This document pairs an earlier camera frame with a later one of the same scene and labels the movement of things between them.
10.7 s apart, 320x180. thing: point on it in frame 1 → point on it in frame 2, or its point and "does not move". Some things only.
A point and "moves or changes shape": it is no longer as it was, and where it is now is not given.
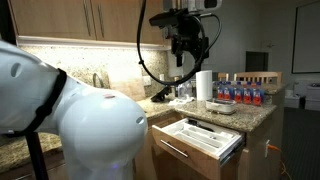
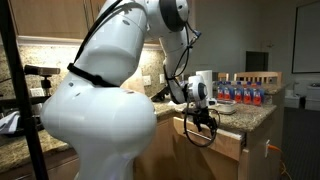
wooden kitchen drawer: (194, 147) moves or changes shape
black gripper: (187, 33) → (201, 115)
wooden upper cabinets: (87, 23) does not move
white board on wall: (306, 40) does not move
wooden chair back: (251, 77) does not move
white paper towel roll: (204, 85) does not move
